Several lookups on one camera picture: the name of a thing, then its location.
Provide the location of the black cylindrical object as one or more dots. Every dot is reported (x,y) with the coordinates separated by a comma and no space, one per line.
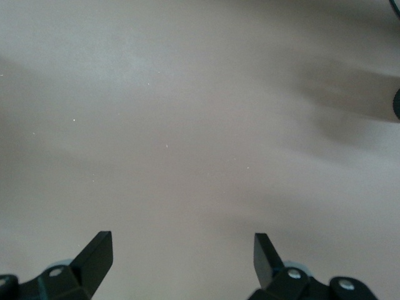
(397,104)

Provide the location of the brown table cover sheet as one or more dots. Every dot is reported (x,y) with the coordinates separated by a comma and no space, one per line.
(187,125)

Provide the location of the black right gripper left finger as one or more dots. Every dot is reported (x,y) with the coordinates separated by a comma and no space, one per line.
(87,268)

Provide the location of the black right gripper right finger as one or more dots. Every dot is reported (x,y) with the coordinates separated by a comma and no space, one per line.
(281,281)

